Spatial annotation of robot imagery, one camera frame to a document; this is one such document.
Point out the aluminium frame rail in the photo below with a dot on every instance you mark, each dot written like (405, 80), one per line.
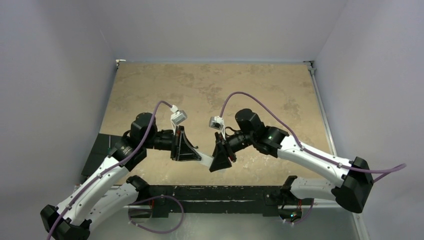
(359, 223)

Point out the white remote control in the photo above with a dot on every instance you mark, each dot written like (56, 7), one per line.
(203, 158)

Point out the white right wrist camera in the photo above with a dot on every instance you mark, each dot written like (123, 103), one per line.
(217, 123)

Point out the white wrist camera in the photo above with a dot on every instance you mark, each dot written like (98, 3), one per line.
(177, 117)
(217, 123)

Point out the black mat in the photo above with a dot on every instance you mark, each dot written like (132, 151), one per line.
(97, 154)

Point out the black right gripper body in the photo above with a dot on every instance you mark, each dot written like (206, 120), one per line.
(226, 148)

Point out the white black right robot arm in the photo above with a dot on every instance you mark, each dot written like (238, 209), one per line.
(347, 182)

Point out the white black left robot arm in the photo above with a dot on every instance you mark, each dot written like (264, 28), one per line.
(96, 199)

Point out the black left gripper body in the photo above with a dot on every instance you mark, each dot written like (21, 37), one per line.
(164, 140)

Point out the green handled screwdriver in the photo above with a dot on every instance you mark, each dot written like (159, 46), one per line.
(109, 144)

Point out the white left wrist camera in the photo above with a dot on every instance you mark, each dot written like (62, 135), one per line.
(177, 117)

